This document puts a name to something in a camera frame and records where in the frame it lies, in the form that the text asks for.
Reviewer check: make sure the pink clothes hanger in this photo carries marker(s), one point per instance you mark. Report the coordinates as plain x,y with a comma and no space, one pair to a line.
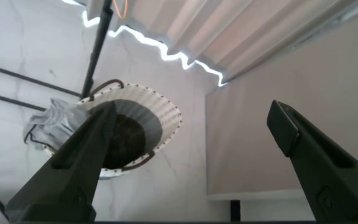
120,17

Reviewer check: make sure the white laundry basket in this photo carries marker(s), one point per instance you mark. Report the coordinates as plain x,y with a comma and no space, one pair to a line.
154,105

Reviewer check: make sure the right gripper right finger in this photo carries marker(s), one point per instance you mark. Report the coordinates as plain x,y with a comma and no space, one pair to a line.
331,186

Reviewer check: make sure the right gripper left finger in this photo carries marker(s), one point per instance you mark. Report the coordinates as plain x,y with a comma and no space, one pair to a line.
64,186

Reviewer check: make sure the pale grey shorts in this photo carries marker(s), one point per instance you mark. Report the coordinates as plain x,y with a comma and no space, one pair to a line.
54,121

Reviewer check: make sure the black clothes rack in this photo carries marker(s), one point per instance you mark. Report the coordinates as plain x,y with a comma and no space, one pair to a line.
96,53

